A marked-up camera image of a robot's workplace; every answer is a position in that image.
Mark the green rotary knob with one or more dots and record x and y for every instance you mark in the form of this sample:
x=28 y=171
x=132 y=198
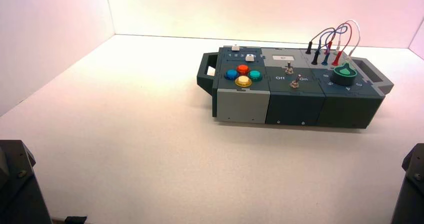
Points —
x=342 y=78

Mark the blue round push button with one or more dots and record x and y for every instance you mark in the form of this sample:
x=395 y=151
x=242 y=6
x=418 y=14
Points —
x=231 y=74

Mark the yellow round push button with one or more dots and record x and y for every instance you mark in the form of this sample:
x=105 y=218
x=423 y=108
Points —
x=243 y=81

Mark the red round push button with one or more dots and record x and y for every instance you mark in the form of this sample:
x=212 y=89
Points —
x=242 y=69

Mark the teal round push button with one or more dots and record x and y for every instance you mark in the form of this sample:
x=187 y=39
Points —
x=255 y=75

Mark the white slider cap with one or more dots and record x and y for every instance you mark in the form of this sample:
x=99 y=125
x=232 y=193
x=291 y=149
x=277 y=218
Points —
x=235 y=47
x=250 y=58

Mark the dark green grey control box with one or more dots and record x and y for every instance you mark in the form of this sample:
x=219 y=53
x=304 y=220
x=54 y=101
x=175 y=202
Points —
x=294 y=106

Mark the white rectangular label sticker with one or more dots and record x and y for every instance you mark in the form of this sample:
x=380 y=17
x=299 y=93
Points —
x=282 y=57

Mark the metal toggle switch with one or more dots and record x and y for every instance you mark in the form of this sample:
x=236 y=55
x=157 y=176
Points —
x=294 y=84
x=289 y=69

